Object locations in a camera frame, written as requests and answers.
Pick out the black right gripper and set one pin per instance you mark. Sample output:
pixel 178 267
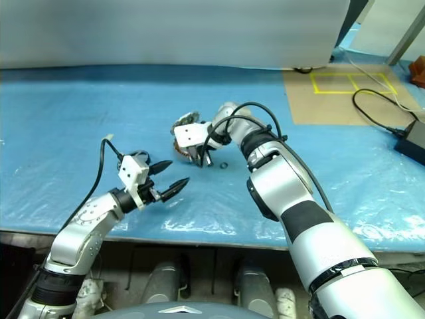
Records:
pixel 203 152

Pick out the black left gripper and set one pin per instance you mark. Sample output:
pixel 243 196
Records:
pixel 147 193

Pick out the silver motor housing copper coils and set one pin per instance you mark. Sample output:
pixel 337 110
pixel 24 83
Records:
pixel 179 151

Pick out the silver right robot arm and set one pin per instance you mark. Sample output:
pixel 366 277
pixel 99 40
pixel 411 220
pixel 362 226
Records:
pixel 299 199

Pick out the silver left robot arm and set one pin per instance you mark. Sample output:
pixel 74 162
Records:
pixel 83 216

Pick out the grey left robot leg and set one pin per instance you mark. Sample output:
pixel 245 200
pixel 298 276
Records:
pixel 164 282

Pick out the grey robot leg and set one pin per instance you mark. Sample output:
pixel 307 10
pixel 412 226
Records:
pixel 255 285
pixel 164 282

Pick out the blue plastic table cover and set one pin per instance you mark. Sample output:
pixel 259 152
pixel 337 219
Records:
pixel 66 116

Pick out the brown cardboard sheet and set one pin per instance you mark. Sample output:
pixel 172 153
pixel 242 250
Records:
pixel 318 106

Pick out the large white board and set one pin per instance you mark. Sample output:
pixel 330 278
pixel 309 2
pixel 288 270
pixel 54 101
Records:
pixel 166 30

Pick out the grey robot torso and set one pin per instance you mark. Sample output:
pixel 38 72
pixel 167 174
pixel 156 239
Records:
pixel 149 312

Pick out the grey right robot leg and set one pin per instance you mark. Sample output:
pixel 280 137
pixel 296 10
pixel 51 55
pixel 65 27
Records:
pixel 255 285

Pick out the black board foot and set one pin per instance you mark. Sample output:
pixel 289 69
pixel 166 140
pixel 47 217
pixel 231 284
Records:
pixel 303 69

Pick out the white left robot foot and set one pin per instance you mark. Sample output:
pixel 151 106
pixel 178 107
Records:
pixel 89 297

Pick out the white robot foot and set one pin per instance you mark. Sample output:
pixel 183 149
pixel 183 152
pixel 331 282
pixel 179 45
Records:
pixel 89 297
pixel 285 302

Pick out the white right robot foot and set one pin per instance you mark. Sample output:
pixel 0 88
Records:
pixel 285 302

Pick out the black power adapter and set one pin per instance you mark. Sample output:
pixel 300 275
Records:
pixel 411 139

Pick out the red-brown object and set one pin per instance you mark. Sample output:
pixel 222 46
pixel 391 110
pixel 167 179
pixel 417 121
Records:
pixel 419 71

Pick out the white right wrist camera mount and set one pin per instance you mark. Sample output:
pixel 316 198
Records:
pixel 189 134

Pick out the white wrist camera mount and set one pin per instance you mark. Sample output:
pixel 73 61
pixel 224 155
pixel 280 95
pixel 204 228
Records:
pixel 189 134
pixel 131 171

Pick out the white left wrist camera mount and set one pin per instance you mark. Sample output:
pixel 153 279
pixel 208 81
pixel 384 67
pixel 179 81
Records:
pixel 131 171

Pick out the aluminium profile post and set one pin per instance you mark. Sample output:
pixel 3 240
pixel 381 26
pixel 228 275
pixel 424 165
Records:
pixel 405 36

